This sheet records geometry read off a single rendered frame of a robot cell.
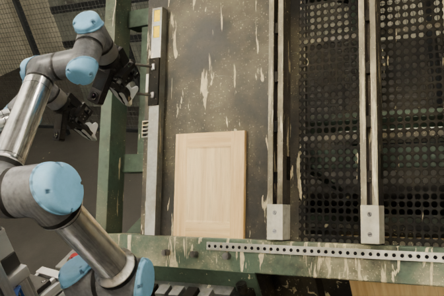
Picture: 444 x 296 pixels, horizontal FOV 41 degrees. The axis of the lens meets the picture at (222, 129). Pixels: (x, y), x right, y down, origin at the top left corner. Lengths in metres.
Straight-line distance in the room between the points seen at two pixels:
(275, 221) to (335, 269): 0.27
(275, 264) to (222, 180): 0.39
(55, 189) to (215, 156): 1.12
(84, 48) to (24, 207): 0.46
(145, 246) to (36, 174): 1.19
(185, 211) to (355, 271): 0.71
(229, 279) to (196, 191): 0.36
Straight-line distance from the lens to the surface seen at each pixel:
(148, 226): 2.48
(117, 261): 1.57
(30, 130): 1.54
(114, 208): 2.63
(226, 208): 2.31
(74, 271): 1.69
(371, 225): 2.05
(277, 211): 2.16
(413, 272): 2.05
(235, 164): 2.30
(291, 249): 2.16
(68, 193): 1.36
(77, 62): 1.57
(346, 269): 2.10
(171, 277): 2.44
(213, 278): 2.34
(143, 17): 2.74
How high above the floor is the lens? 2.10
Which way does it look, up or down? 22 degrees down
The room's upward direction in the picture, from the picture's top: 16 degrees counter-clockwise
